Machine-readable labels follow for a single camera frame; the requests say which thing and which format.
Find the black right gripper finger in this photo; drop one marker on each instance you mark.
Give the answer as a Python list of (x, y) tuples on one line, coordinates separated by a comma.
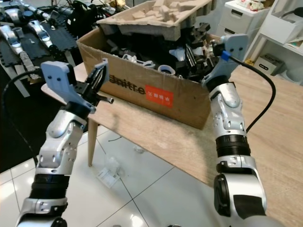
[(202, 60), (192, 56)]

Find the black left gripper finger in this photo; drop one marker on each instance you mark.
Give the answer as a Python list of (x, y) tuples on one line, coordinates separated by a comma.
[(93, 76), (103, 75)]

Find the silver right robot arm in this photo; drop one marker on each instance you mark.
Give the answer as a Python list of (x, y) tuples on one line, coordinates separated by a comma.
[(229, 109)]

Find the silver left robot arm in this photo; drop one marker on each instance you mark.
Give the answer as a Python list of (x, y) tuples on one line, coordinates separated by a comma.
[(59, 142)]

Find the spare silver robot arm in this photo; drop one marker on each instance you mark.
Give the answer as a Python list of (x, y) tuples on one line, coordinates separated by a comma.
[(10, 40), (41, 34)]

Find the clear plastic bag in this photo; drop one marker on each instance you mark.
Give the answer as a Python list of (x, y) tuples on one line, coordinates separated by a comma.
[(180, 53)]

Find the black plastic packaging parts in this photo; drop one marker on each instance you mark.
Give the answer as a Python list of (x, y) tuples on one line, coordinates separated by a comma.
[(137, 47)]

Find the large brown cardboard box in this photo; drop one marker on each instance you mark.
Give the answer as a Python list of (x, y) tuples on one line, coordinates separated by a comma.
[(189, 109)]

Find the white drawer cabinet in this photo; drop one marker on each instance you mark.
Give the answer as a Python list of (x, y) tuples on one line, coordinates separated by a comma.
[(241, 23)]

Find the moulded pulp tray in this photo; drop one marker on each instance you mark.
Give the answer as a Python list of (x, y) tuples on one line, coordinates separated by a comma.
[(142, 23)]

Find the black equipment pile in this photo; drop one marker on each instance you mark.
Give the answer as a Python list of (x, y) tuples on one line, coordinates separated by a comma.
[(85, 16)]

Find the small grey box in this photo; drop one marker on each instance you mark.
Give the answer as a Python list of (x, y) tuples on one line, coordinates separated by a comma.
[(270, 64)]

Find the clear plastic wrapper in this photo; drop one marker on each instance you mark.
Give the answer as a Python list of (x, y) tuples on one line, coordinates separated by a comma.
[(109, 172), (138, 149)]

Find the light wood table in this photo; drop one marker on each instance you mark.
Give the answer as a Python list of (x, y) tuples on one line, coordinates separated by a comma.
[(175, 142)]

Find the white shelf unit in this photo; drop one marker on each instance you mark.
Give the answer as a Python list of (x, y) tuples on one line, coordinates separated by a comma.
[(286, 33)]

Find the black foam floor mat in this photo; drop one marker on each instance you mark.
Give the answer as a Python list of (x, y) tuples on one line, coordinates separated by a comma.
[(19, 151)]

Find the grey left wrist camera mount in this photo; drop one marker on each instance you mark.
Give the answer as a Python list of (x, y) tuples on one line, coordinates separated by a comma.
[(61, 80)]

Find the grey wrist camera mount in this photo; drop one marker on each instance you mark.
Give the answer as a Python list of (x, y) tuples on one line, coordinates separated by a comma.
[(61, 80), (236, 45)]

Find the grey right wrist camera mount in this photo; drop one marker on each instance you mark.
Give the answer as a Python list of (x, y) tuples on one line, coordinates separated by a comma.
[(236, 45)]

